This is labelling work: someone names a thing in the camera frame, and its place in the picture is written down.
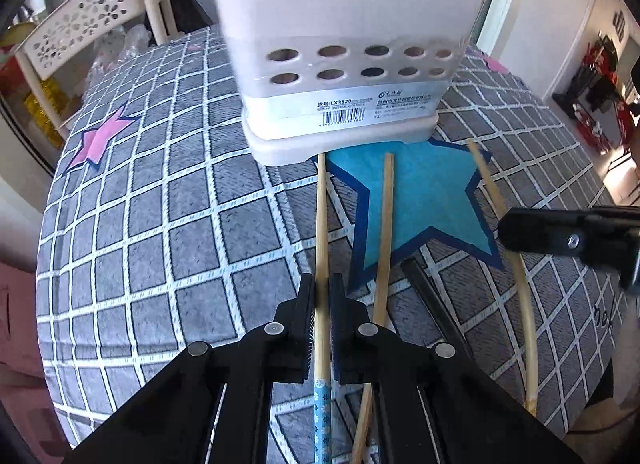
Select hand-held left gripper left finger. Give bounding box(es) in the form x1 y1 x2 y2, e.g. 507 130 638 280
62 271 317 464

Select white perforated basket trolley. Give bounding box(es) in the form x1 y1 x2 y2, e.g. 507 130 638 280
14 0 179 143

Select plain bamboo chopstick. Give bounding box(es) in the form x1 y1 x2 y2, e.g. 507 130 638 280
467 140 539 417
351 154 397 464

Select black chopstick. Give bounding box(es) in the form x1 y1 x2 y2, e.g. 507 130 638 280
401 257 472 361

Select blue floral bamboo chopstick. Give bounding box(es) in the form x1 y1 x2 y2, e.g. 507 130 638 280
313 153 334 464

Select red and black decoration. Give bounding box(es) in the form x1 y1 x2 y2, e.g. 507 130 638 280
552 29 640 156

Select beige plastic utensil holder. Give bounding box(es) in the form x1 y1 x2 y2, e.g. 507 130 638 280
207 0 489 166

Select gold foil package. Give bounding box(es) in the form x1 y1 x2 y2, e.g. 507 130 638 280
22 78 69 148

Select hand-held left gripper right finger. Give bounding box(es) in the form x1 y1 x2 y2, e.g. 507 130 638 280
327 271 583 464

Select stack of pink plastic stools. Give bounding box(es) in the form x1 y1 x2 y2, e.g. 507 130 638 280
0 258 49 381

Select clear plastic bag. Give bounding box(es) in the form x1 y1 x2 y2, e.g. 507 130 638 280
91 23 154 73

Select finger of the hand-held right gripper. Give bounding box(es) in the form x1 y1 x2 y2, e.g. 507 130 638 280
497 204 640 291

